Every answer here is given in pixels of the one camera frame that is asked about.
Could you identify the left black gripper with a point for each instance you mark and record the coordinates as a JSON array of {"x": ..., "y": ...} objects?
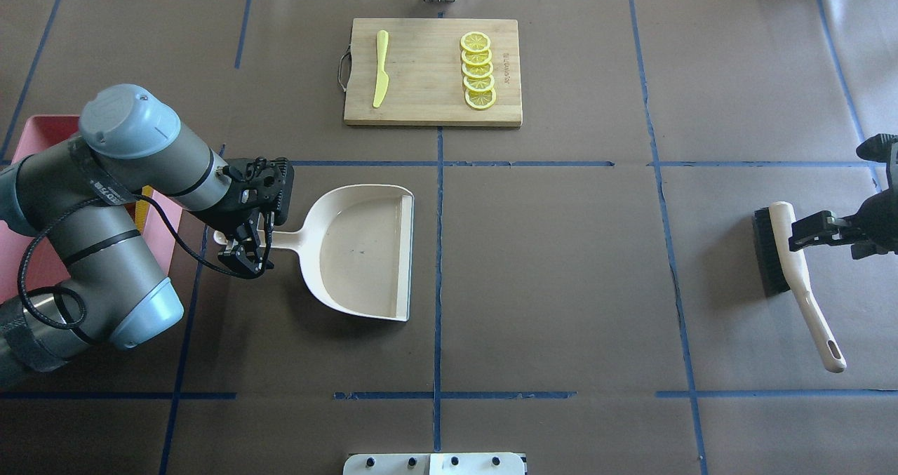
[{"x": 223, "y": 217}]

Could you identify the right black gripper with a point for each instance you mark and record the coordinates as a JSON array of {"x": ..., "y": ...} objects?
[{"x": 878, "y": 221}]

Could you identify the beige hand brush black bristles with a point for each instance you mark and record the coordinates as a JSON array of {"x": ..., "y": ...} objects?
[{"x": 785, "y": 270}]

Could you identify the beige plastic dustpan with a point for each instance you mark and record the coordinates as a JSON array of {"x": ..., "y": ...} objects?
[{"x": 355, "y": 250}]

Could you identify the yellow corn cob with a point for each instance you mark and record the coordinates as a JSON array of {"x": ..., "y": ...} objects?
[{"x": 143, "y": 208}]

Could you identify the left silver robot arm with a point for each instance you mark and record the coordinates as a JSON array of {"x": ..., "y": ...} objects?
[{"x": 88, "y": 276}]

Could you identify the yellow-green plastic knife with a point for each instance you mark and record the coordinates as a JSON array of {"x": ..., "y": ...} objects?
[{"x": 382, "y": 79}]

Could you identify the wooden cutting board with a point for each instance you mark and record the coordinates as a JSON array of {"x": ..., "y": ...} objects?
[{"x": 425, "y": 68}]

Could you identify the lemon slice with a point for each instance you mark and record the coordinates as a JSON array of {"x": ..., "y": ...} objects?
[
  {"x": 479, "y": 84},
  {"x": 476, "y": 59},
  {"x": 477, "y": 71},
  {"x": 480, "y": 100},
  {"x": 475, "y": 42}
]

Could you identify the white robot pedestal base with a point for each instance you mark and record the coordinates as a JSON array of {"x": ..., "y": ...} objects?
[{"x": 436, "y": 463}]

